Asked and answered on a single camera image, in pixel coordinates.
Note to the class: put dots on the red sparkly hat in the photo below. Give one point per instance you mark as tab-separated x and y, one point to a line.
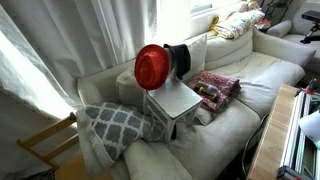
151	67

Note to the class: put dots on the black felt hat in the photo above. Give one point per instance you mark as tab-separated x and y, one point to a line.
181	56

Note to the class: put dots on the small white wooden chair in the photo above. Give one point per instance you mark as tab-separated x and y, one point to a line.
173	101

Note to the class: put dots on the clear plastic water bottle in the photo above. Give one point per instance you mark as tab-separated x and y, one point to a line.
207	88

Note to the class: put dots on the black yellow flashlight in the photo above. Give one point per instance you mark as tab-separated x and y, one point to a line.
213	97

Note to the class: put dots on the red patterned folded cloth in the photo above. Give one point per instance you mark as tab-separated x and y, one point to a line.
228	88

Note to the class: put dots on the grey white patterned pillow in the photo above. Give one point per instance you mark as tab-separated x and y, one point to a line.
107	129

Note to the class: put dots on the cream sofa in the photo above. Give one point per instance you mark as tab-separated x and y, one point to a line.
201	151

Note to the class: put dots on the floral cushion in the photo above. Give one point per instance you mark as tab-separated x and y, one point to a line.
236	24

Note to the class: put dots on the white curtain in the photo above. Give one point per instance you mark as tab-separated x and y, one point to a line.
76	38

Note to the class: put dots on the wooden folding frame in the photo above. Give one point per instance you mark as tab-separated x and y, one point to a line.
46	134

